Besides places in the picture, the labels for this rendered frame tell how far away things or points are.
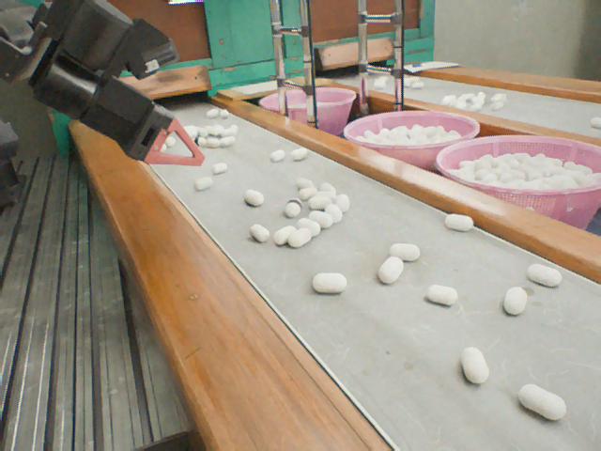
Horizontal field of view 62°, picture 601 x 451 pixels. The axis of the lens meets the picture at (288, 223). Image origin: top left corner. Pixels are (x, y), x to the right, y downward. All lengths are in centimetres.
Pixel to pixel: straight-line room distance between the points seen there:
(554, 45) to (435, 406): 336
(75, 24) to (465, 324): 48
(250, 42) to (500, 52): 202
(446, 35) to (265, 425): 287
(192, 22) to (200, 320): 123
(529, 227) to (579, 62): 325
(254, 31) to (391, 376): 137
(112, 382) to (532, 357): 42
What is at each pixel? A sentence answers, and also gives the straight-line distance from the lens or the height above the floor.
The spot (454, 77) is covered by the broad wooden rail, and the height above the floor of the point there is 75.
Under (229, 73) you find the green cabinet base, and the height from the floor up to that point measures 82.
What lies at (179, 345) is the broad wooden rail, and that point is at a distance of 47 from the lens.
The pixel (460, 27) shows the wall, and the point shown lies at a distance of 318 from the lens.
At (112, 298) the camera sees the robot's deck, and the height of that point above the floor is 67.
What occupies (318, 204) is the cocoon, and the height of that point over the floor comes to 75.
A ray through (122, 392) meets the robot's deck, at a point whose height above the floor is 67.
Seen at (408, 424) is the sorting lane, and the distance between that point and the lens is 41.
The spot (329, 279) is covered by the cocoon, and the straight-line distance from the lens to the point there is 54.
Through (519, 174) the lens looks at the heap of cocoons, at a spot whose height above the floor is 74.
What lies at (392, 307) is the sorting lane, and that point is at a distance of 53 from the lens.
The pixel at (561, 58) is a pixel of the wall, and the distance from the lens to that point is 374.
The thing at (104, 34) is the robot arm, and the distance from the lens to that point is 57.
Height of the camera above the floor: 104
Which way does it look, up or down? 25 degrees down
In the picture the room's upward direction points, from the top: 6 degrees counter-clockwise
